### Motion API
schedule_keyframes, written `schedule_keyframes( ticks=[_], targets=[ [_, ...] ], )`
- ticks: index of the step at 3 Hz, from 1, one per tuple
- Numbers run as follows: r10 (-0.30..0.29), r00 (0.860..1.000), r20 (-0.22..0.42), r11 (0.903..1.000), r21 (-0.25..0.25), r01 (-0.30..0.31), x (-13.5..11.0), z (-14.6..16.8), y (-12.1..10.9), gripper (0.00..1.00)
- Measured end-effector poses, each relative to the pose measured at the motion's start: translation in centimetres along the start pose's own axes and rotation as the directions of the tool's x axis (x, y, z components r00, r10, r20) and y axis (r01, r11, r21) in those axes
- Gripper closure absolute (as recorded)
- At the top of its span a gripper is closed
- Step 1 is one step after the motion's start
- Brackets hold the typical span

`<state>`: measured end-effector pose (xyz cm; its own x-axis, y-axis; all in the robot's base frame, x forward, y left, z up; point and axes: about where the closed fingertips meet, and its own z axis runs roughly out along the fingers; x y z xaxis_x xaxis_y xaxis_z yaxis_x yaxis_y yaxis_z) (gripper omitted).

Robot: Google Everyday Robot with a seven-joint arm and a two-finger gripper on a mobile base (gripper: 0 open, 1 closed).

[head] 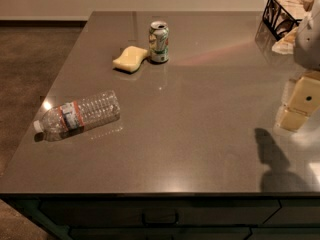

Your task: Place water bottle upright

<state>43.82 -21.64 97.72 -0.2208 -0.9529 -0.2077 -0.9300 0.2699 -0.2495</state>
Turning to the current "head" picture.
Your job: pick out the clear plastic water bottle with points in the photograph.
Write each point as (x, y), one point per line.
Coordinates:
(78, 116)

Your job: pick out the yellow sponge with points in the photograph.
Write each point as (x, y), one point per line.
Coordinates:
(130, 59)

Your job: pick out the dark cabinet drawer front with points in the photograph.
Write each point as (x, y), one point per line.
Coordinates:
(127, 213)

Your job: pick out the green white soda can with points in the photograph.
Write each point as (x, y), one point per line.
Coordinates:
(158, 41)

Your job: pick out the black drawer handle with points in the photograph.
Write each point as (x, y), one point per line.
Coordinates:
(160, 218)

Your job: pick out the white napkins stack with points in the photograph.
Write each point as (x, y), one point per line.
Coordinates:
(285, 45)

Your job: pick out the black wire napkin holder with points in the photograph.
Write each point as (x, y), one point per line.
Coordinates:
(281, 16)

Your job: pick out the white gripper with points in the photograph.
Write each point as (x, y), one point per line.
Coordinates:
(308, 40)

